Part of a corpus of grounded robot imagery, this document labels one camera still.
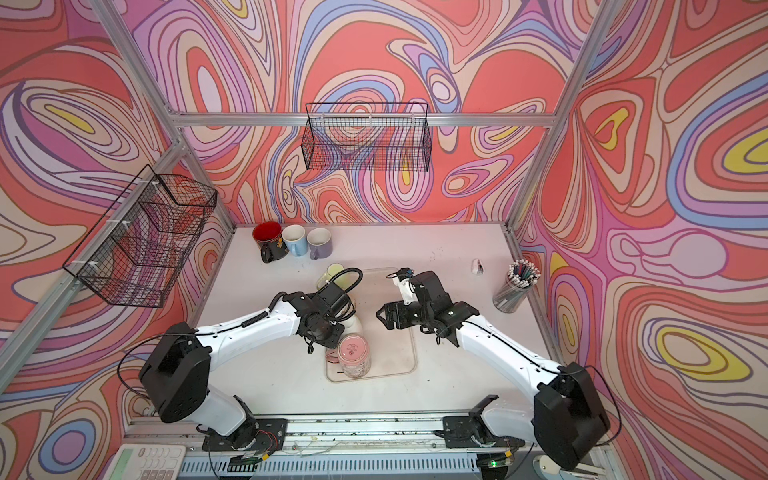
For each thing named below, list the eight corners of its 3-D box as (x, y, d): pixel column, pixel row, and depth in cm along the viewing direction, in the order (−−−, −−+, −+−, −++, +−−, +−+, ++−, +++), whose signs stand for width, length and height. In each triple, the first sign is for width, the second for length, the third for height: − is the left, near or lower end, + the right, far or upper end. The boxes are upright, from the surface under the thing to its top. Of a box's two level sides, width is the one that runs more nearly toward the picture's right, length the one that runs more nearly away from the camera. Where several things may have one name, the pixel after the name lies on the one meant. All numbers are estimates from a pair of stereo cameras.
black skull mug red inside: (265, 268, 107) (255, 250, 99) (260, 244, 114) (250, 225, 106) (291, 260, 109) (284, 241, 101) (285, 237, 117) (277, 218, 109)
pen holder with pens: (496, 313, 96) (514, 284, 83) (490, 290, 102) (506, 259, 88) (522, 313, 96) (544, 283, 83) (514, 290, 102) (534, 259, 88)
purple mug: (308, 263, 110) (304, 249, 104) (313, 241, 117) (309, 227, 110) (330, 263, 110) (326, 249, 104) (333, 241, 117) (330, 227, 110)
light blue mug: (297, 264, 109) (291, 248, 101) (286, 245, 114) (279, 229, 107) (316, 255, 111) (311, 239, 104) (304, 237, 117) (298, 221, 110)
